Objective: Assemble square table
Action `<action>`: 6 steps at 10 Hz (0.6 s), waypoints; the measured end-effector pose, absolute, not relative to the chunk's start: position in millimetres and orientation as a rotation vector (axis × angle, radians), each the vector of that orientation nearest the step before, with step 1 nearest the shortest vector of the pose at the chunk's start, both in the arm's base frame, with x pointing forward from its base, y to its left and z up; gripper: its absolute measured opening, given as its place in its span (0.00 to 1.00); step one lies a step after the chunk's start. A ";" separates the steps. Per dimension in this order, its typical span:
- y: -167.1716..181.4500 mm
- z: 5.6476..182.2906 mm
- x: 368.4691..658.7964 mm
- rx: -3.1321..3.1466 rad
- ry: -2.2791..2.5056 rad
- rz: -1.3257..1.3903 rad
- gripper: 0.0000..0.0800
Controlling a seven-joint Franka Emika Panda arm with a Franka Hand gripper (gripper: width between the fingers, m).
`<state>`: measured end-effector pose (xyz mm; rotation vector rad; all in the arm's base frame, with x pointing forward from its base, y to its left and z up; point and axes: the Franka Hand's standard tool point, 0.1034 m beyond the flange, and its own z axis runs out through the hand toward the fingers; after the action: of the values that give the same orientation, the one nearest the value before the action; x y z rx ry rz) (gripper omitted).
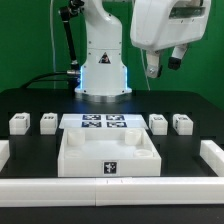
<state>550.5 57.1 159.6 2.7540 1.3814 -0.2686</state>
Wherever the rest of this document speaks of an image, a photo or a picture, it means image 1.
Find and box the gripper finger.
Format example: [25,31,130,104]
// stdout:
[168,44,188,70]
[146,51,162,78]

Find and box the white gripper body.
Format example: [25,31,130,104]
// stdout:
[130,0,211,51]

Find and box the white square tabletop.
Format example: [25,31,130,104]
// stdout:
[58,128,162,178]

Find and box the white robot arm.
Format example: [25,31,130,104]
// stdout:
[75,0,211,102]

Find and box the white right fence piece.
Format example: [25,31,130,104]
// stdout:
[200,140,224,177]

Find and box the white fence piece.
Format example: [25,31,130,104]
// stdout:
[200,140,224,177]
[0,140,10,171]

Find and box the white front fence bar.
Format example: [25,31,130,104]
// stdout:
[0,177,224,207]

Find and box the white left fence piece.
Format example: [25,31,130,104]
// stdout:
[0,140,10,171]

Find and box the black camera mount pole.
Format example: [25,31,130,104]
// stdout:
[59,0,84,91]

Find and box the white hanging cable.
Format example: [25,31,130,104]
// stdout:
[49,0,58,90]

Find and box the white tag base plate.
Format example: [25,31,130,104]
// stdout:
[59,114,148,129]

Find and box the black cable bundle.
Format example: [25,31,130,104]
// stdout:
[20,69,81,90]

